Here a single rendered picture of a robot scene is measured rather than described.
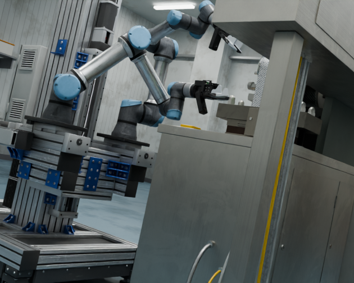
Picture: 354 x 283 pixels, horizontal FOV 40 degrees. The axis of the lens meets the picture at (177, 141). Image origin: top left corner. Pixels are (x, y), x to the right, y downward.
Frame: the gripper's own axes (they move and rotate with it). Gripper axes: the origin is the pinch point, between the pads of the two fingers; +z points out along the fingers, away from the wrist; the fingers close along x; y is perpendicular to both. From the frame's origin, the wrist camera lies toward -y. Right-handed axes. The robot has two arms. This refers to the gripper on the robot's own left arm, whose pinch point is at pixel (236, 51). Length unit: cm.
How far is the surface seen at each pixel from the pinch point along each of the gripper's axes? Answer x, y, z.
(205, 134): -31, -25, 40
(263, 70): -5.5, 4.9, 22.0
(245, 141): -31, -13, 55
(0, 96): 376, -534, -640
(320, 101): 10.7, 12.7, 44.6
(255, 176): -82, -1, 90
